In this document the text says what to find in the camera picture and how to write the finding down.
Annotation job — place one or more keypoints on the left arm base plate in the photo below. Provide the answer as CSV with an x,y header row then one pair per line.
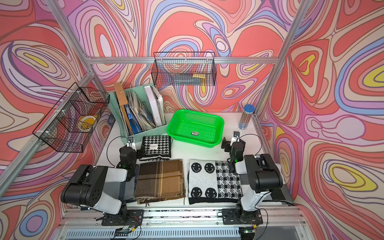
x,y
124,218

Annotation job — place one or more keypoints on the black wire basket back wall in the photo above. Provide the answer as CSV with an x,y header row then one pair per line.
x,y
184,69

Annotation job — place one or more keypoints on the smiley checkered white black scarf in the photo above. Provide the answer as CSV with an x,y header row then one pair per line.
x,y
212,182

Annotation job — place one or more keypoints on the green plastic basket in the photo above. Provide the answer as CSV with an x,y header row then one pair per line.
x,y
210,128

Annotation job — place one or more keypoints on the brown plaid scarf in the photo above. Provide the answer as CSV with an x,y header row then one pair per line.
x,y
160,181

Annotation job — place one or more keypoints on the mint green file organizer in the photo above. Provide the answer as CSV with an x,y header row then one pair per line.
x,y
139,114

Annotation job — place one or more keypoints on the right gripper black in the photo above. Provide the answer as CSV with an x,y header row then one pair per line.
x,y
226,144

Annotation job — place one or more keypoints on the black wire basket left wall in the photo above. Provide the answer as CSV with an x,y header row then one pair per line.
x,y
59,128

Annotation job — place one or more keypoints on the aluminium rail front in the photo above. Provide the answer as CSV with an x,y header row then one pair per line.
x,y
186,223

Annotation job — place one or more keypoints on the yellow tape roll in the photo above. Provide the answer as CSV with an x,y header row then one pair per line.
x,y
85,123

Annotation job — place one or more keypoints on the clear tube with blue cap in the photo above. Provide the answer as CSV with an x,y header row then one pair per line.
x,y
246,116

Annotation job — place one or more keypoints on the black wire basket wall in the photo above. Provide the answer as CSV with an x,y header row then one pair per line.
x,y
184,69
59,128

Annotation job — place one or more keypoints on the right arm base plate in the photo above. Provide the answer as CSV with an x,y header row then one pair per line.
x,y
239,217

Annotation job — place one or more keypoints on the houndstooth black white scarf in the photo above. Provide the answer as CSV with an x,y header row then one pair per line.
x,y
156,148

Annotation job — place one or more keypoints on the white binder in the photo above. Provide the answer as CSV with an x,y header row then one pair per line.
x,y
154,106

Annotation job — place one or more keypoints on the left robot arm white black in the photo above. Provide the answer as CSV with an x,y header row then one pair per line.
x,y
105,189

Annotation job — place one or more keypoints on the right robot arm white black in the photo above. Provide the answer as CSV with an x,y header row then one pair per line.
x,y
261,172

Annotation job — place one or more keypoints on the grey navy striped scarf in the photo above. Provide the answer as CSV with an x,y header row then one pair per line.
x,y
128,187

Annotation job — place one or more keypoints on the brown cardboard folder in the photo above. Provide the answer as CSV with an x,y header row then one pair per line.
x,y
122,100

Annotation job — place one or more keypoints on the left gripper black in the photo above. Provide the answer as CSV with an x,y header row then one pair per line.
x,y
138,154

